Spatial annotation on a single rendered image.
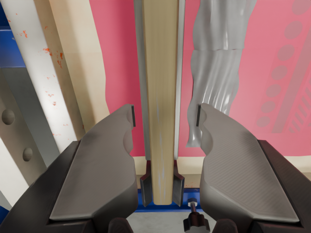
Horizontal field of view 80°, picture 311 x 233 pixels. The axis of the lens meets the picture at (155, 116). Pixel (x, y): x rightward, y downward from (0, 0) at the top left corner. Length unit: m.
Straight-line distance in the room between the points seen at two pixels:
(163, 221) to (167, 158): 2.30
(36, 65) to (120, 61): 0.11
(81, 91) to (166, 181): 0.19
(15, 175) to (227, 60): 0.35
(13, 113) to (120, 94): 0.15
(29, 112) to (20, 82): 0.24
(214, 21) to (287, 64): 0.13
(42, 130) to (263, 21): 1.67
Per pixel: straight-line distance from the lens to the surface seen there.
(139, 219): 2.50
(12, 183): 0.37
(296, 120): 0.41
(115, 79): 0.30
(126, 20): 0.28
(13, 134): 0.33
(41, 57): 0.29
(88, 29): 0.29
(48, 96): 0.31
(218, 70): 0.30
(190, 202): 0.40
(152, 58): 0.18
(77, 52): 0.30
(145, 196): 0.35
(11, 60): 0.40
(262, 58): 0.32
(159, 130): 0.21
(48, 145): 1.87
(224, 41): 0.29
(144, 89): 0.26
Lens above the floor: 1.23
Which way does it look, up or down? 59 degrees down
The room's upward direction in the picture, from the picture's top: 179 degrees counter-clockwise
